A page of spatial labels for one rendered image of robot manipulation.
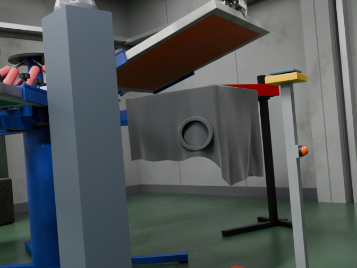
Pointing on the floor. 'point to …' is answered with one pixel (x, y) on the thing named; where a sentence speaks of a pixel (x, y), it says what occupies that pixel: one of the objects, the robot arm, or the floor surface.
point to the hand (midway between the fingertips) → (241, 17)
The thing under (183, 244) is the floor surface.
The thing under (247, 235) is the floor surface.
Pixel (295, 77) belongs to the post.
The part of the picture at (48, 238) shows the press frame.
